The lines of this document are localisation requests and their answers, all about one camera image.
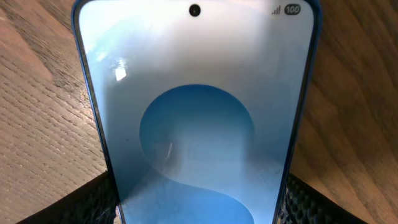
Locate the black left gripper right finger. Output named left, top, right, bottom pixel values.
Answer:
left=277, top=174, right=366, bottom=224

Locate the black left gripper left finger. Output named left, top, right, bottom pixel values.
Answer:
left=18, top=172, right=119, bottom=224

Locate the blue smartphone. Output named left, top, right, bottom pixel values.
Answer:
left=71, top=0, right=322, bottom=224

